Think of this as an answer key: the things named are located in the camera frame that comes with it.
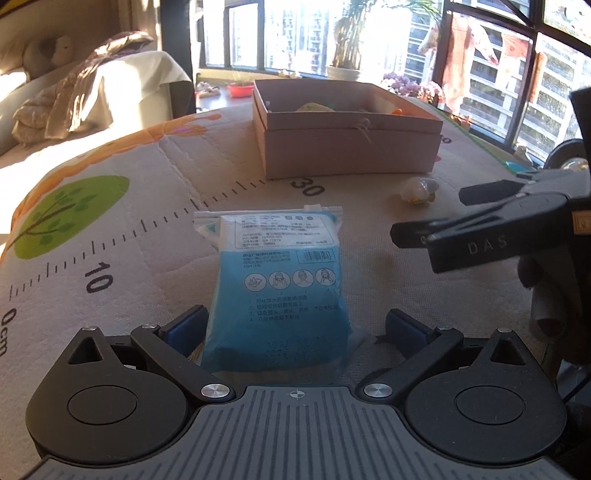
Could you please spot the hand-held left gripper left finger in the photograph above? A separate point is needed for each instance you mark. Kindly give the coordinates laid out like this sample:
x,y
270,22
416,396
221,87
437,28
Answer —
x,y
184,330

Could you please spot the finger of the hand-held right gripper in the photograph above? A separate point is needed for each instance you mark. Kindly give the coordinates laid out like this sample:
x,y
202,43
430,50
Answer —
x,y
471,244
498,193

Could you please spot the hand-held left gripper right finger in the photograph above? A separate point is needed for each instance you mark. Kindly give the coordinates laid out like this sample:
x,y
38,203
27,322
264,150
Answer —
x,y
408,334

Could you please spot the blue face mask pack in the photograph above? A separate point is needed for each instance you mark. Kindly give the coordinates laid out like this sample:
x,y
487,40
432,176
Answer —
x,y
281,286

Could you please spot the pink cardboard box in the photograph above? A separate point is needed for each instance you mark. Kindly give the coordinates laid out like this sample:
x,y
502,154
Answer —
x,y
351,143

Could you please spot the person's right hand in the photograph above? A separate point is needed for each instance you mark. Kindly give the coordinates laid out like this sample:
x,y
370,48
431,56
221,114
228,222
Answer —
x,y
547,309

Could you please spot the teal toy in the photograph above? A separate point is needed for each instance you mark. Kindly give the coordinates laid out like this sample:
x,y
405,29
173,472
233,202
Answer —
x,y
517,170

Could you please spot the pink orchid plant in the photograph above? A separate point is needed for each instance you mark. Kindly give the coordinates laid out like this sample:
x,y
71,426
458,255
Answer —
x,y
415,87

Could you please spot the orange hanging garment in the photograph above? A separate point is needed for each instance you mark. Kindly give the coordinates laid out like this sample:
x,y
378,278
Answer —
x,y
457,60

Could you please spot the orange patterned hanging shirt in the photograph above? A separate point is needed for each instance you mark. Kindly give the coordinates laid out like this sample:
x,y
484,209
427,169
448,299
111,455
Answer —
x,y
515,53

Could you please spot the printed cartoon play mat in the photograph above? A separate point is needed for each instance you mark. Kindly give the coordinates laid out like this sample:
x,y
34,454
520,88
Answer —
x,y
161,184

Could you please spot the palm plant in white pot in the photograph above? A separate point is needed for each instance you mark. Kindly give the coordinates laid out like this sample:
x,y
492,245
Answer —
x,y
344,73

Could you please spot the pale slippers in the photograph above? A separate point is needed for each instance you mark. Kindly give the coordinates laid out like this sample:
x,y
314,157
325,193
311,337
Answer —
x,y
207,89

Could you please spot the red plastic basin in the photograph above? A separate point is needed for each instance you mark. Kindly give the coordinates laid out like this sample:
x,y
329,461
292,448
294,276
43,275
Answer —
x,y
240,90

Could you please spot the brown shiny jacket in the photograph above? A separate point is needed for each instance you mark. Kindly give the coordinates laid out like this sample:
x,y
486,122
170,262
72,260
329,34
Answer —
x,y
69,92

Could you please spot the beige plush toy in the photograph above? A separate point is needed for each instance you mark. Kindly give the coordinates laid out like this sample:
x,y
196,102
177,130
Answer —
x,y
46,53

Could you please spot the black window frame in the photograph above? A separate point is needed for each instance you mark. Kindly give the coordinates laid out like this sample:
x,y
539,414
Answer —
x,y
535,78

